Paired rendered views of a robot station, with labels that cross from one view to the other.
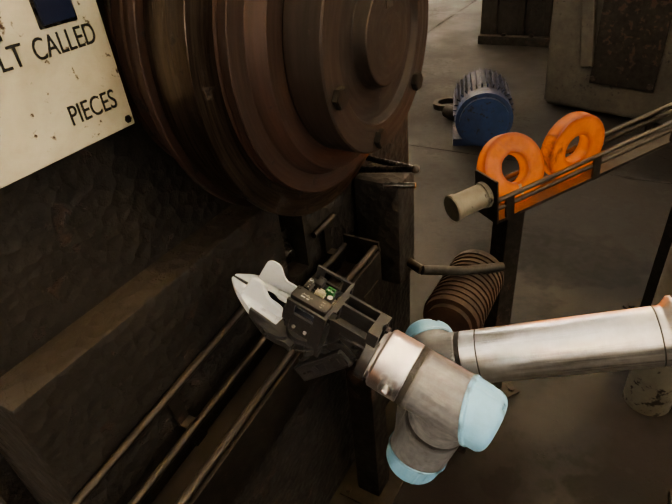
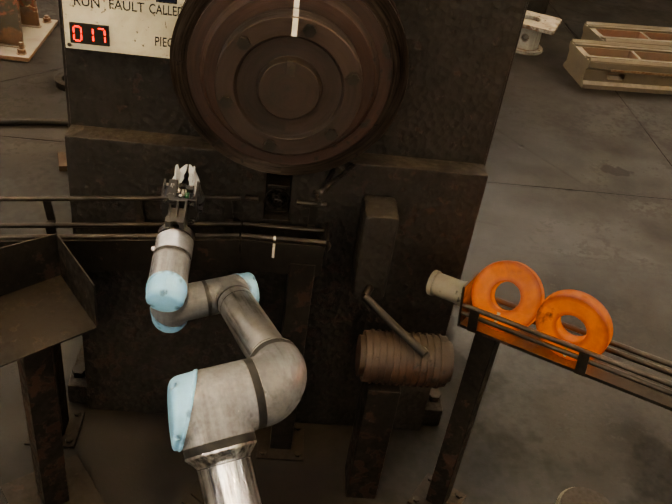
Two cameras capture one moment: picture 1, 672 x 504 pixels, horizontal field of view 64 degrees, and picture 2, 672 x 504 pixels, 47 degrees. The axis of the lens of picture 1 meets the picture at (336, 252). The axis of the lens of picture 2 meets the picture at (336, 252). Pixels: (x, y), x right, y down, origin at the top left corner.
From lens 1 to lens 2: 1.31 m
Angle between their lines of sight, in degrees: 40
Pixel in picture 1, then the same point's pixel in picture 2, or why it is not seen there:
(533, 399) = not seen: outside the picture
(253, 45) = (202, 53)
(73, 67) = (166, 22)
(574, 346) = (240, 323)
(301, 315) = (166, 192)
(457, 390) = (160, 267)
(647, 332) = (255, 340)
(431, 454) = not seen: hidden behind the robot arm
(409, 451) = not seen: hidden behind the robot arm
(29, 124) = (134, 35)
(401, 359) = (164, 239)
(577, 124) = (573, 303)
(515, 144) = (520, 278)
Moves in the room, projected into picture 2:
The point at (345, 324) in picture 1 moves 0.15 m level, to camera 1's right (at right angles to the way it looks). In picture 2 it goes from (174, 212) to (209, 251)
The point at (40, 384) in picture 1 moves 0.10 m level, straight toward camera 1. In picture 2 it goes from (81, 136) to (55, 155)
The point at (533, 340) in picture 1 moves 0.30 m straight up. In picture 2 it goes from (240, 308) to (249, 172)
